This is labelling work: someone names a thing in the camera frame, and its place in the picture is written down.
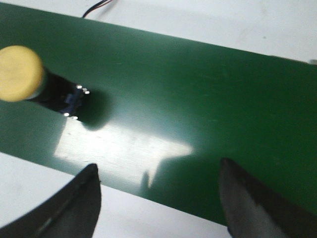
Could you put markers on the black sensor with cable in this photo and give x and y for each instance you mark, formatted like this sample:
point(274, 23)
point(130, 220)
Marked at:
point(96, 6)

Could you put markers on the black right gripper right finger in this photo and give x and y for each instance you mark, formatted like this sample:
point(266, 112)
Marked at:
point(253, 210)

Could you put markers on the green conveyor belt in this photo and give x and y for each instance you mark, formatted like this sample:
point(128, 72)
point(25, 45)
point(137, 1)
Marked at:
point(163, 111)

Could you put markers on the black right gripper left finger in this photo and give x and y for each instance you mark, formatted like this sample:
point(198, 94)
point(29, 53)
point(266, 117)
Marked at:
point(72, 212)

